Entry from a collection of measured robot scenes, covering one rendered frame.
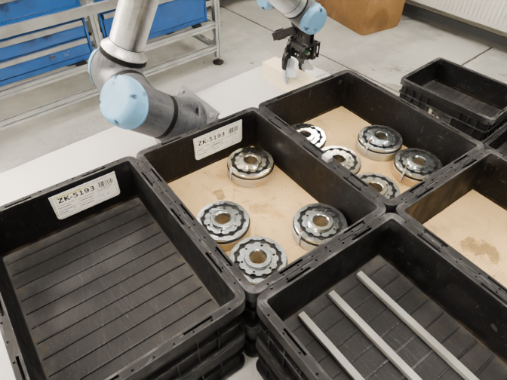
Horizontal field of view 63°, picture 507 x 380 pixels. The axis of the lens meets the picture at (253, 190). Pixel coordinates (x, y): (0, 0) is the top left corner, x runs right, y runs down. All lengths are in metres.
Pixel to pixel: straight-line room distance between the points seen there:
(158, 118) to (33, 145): 1.67
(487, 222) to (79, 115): 2.34
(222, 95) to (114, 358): 0.97
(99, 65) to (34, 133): 1.64
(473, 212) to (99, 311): 0.74
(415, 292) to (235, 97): 0.90
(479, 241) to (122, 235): 0.69
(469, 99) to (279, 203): 1.35
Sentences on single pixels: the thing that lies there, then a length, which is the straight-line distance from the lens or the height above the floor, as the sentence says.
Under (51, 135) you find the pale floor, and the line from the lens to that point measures 2.67.
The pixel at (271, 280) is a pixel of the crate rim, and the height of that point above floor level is 0.93.
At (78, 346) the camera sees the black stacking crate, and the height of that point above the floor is 0.83.
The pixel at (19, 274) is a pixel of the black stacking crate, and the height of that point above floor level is 0.83.
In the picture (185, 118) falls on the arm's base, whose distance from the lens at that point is 1.07.
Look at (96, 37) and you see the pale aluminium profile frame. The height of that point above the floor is 0.44.
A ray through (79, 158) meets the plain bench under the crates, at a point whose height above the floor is 0.70.
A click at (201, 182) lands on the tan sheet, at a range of 0.91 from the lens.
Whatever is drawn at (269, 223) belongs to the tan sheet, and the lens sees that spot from 0.83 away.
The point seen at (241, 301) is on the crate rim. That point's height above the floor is 0.93.
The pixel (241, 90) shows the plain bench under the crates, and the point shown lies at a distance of 1.47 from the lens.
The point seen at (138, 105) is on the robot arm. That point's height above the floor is 0.93.
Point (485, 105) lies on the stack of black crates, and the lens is 2.05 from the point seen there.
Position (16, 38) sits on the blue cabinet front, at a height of 0.54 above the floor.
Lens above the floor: 1.45
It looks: 44 degrees down
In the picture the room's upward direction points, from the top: 1 degrees clockwise
